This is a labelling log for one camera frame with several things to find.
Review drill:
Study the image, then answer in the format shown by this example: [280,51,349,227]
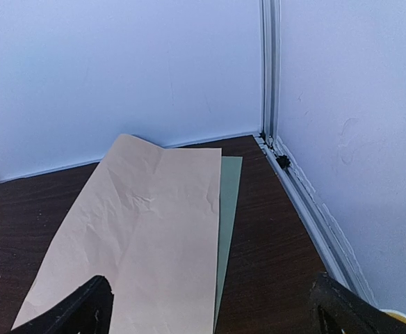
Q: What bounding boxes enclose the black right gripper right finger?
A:
[309,273,406,333]

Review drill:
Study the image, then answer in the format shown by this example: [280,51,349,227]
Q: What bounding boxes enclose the green wrapping paper sheet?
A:
[213,157,243,331]

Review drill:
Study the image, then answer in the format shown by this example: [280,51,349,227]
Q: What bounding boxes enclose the white patterned mug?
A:
[380,309,406,324]

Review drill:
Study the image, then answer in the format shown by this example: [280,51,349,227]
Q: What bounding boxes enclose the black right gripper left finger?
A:
[11,276,114,334]

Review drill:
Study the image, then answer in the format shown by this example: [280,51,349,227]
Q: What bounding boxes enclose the aluminium corner frame post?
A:
[255,1,378,306]

